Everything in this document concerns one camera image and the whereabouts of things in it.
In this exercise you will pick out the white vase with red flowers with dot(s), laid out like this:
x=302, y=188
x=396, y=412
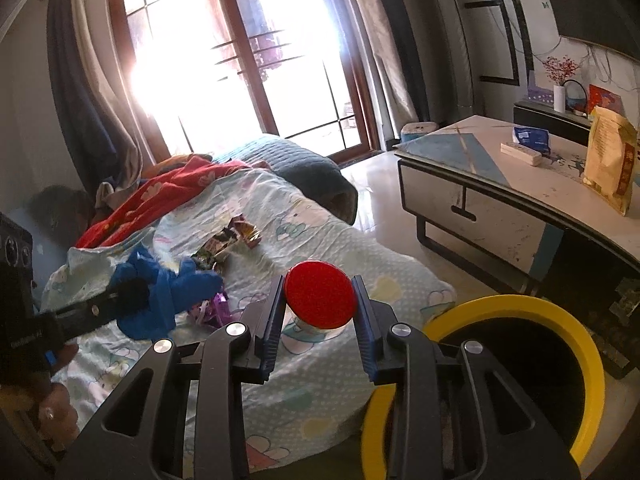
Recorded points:
x=559, y=97

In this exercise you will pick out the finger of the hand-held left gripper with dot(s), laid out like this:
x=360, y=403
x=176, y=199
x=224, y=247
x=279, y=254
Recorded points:
x=90, y=312

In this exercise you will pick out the cartoon print bedsheet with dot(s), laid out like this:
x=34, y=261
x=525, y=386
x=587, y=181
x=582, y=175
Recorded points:
x=320, y=240

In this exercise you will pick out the marble top coffee table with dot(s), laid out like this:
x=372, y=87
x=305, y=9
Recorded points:
x=500, y=200

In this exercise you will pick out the dark cushion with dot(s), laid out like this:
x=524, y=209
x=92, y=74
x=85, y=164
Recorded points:
x=55, y=205

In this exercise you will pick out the red card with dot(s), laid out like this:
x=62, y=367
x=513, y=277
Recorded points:
x=602, y=100

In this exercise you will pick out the beige cloth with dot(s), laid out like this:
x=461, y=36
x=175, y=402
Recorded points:
x=107, y=195

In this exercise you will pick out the round table mirror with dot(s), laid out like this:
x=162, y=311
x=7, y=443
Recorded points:
x=577, y=97

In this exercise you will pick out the blue quilted mat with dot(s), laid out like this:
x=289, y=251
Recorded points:
x=305, y=170

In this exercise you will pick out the grey standing air conditioner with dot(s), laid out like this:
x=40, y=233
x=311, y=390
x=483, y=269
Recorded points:
x=450, y=60

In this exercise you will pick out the person's left hand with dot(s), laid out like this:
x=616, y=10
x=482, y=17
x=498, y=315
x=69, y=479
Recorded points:
x=60, y=410

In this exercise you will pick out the red lidded metal can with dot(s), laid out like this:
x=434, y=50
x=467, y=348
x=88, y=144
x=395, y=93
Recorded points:
x=320, y=297

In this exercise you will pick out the yellow snack bag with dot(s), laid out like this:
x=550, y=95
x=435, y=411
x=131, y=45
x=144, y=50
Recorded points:
x=612, y=160

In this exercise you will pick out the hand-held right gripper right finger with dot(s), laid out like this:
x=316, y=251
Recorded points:
x=365, y=330

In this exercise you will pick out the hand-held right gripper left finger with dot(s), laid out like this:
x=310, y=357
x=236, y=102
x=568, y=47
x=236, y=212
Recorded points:
x=272, y=325

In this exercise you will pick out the blue cloth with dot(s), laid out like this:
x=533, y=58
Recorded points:
x=170, y=290

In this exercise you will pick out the blue tissue pack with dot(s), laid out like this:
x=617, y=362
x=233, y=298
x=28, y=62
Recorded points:
x=532, y=137

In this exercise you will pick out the small white blue bin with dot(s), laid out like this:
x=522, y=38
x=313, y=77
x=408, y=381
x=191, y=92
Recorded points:
x=417, y=130

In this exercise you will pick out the dark television cabinet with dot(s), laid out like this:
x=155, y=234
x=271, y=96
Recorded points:
x=550, y=117

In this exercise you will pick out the dark and beige curtain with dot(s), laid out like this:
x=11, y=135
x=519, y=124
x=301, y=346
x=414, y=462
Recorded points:
x=85, y=85
x=380, y=35

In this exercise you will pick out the wall mounted television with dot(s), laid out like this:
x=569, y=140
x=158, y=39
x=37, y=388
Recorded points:
x=590, y=0

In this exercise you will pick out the dark colourful snack wrapper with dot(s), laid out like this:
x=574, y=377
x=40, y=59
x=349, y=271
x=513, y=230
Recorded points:
x=230, y=235

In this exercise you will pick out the brown framed glass door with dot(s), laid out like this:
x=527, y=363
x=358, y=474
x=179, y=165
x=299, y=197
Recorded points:
x=240, y=60

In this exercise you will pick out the red flower print blanket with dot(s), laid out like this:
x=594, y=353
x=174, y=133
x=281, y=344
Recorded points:
x=150, y=195

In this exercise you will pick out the yellow rimmed black bin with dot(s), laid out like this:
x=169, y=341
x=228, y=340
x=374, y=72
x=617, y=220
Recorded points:
x=585, y=342

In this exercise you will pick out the green snack wrapper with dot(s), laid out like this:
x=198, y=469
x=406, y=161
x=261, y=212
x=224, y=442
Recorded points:
x=205, y=262

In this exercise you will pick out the purple snack wrapper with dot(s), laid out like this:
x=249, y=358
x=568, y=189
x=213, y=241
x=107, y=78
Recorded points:
x=212, y=310

